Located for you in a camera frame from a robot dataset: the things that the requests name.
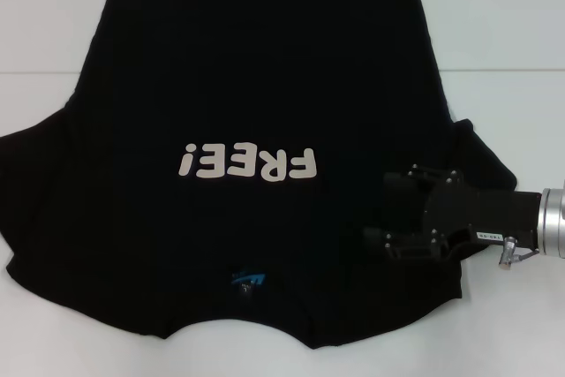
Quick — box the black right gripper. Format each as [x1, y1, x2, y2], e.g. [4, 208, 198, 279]
[361, 163, 542, 263]

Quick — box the black shirt with FREE print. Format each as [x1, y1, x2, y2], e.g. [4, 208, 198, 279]
[0, 0, 520, 339]

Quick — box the right arm cable with plug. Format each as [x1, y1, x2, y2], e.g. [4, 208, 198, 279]
[498, 235, 540, 272]

